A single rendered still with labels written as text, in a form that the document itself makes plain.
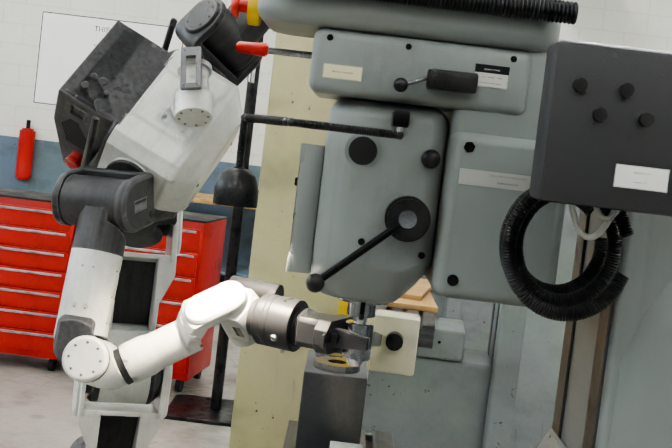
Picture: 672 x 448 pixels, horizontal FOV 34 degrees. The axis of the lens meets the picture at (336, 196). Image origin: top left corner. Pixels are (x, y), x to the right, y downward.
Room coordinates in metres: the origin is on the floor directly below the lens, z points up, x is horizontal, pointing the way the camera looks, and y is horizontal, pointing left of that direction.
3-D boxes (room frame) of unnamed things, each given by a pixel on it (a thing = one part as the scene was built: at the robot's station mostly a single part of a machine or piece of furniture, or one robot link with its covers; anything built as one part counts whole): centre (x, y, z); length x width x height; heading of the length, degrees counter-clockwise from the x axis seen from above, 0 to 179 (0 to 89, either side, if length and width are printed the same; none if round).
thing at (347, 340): (1.78, -0.05, 1.24); 0.06 x 0.02 x 0.03; 66
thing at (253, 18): (1.81, 0.17, 1.76); 0.06 x 0.02 x 0.06; 179
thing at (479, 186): (1.81, -0.26, 1.47); 0.24 x 0.19 x 0.26; 179
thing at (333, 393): (2.17, -0.04, 1.04); 0.22 x 0.12 x 0.20; 179
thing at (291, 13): (1.81, -0.08, 1.81); 0.47 x 0.26 x 0.16; 89
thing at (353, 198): (1.81, -0.07, 1.47); 0.21 x 0.19 x 0.32; 179
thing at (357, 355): (1.81, -0.06, 1.23); 0.05 x 0.05 x 0.05
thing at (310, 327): (1.85, 0.02, 1.24); 0.13 x 0.12 x 0.10; 156
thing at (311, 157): (1.81, 0.05, 1.45); 0.04 x 0.04 x 0.21; 89
